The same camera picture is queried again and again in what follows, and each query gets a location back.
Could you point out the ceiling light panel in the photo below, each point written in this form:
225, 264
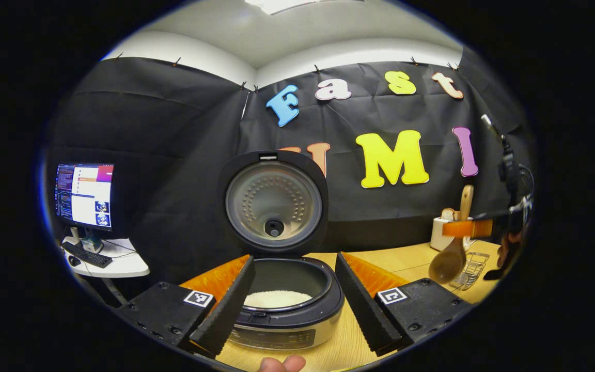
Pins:
297, 5

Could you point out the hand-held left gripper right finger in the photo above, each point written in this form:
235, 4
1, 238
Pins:
362, 310

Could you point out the wooden spoon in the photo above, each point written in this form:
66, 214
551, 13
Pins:
448, 263

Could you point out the black backdrop cloth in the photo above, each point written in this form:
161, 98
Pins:
184, 155

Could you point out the toasted bread slice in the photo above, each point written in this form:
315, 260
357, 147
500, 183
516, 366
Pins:
454, 215
445, 214

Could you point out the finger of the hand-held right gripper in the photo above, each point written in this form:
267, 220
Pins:
478, 228

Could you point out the black silver rice cooker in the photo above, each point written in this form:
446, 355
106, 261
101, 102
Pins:
274, 199

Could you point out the small teal box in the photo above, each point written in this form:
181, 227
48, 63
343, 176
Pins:
92, 244

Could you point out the heap of white rice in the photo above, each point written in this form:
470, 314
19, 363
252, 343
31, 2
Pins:
277, 298

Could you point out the white toaster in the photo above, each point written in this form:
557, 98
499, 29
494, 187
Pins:
438, 237

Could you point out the black computer mouse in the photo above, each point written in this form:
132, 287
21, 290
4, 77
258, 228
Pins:
74, 261

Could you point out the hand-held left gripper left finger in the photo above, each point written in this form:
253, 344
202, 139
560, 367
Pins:
228, 315

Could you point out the black keyboard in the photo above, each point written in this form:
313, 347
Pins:
88, 255

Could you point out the computer monitor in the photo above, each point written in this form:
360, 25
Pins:
88, 194

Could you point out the white side table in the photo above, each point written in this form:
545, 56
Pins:
127, 266

